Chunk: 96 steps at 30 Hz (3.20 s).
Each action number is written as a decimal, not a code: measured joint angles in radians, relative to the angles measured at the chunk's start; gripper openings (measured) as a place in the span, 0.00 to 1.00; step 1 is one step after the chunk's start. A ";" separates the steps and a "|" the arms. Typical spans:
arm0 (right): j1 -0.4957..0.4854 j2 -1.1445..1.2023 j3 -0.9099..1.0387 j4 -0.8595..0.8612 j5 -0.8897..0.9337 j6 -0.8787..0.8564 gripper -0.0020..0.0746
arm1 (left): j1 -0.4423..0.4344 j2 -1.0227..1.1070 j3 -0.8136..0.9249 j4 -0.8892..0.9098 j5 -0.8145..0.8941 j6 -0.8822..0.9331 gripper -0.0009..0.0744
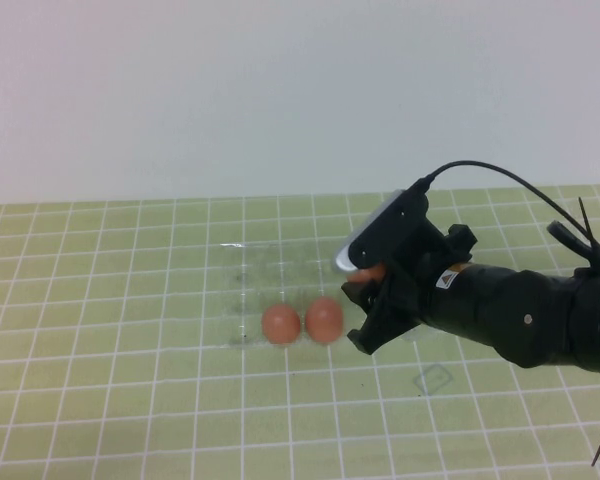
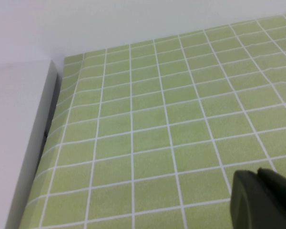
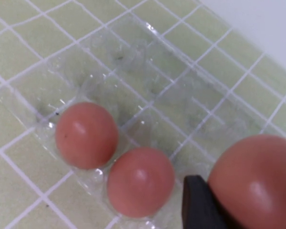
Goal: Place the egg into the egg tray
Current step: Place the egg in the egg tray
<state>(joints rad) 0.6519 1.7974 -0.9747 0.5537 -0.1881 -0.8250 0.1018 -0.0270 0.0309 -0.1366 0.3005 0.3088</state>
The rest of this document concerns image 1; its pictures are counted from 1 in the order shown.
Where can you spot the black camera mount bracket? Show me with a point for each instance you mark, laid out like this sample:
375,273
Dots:
442,250

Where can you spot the brown egg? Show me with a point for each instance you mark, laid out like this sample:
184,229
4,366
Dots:
281,325
367,275
324,321

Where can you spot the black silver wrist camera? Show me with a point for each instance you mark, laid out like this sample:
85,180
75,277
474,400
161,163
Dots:
380,235

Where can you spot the green grid table mat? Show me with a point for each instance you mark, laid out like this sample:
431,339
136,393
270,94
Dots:
80,350

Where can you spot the clear plastic egg tray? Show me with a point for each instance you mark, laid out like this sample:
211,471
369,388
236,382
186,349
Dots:
260,280

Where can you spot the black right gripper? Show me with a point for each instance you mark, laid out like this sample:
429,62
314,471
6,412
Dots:
490,310

